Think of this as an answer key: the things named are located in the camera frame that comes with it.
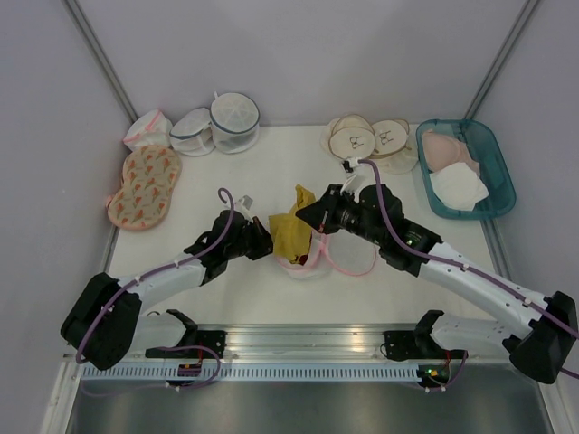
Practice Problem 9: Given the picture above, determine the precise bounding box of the aluminium mounting rail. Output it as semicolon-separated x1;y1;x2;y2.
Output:
62;323;512;361

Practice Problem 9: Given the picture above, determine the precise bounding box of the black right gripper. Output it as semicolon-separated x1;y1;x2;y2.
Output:
296;184;384;246

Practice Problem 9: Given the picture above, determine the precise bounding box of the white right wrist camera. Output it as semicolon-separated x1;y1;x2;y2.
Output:
340;157;366;195

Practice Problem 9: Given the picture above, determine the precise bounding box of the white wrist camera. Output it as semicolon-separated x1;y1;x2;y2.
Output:
235;195;253;214
340;157;366;195

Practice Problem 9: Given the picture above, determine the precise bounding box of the pink bra in basket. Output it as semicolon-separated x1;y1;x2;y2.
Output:
422;130;480;175

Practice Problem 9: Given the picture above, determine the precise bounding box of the white pink-zip mesh laundry bag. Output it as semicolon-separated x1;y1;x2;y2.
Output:
275;232;378;280

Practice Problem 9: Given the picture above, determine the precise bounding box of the beige round laundry bag rear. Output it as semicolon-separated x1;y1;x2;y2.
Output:
370;119;418;175

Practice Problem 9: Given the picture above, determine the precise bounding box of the floral beige bra pouch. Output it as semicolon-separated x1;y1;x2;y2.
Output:
106;145;182;231

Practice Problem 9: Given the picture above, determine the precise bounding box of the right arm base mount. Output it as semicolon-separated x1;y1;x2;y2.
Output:
381;330;465;362

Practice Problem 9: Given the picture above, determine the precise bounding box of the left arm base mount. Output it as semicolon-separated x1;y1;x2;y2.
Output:
145;330;227;359

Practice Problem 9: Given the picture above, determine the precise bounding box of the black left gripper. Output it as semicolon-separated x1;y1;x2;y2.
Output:
225;216;284;260

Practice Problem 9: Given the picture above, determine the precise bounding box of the beige round laundry bag front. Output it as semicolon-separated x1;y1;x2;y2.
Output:
319;114;375;159

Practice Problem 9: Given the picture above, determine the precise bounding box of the white bra in basket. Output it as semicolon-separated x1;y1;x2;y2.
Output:
430;162;489;212

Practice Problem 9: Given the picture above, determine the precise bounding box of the teal plastic basket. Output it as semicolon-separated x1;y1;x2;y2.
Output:
415;119;516;221

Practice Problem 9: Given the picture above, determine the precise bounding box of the white blue-trim tall laundry bag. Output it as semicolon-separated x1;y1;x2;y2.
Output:
209;92;261;154

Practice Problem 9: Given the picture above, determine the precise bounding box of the yellow red bra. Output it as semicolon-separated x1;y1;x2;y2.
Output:
269;184;316;263

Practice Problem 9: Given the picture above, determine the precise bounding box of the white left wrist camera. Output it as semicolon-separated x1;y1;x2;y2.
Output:
235;195;253;214

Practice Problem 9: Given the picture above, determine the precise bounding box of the right aluminium frame post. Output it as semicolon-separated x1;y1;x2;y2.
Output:
463;0;543;119

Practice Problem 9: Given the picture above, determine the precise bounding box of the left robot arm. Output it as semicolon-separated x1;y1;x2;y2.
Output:
60;212;273;371

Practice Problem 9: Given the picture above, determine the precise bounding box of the left aluminium frame post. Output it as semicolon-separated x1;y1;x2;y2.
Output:
62;0;138;122

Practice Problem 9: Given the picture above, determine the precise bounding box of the aluminium frame post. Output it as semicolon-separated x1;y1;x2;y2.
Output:
463;0;543;119
62;0;138;122

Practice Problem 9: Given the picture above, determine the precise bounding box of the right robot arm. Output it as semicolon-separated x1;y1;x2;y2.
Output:
296;184;578;384

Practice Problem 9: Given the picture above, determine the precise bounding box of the white slotted cable duct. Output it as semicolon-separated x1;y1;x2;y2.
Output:
81;362;420;382

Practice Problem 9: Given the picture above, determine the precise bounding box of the white blue-trim flat laundry bag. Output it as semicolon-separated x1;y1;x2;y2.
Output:
169;108;215;156

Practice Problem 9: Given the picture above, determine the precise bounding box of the white pink-trim corner laundry bag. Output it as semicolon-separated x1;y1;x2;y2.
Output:
122;109;173;151

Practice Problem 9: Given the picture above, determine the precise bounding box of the beige round laundry bag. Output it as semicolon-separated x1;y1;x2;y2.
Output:
370;119;418;175
319;114;375;159

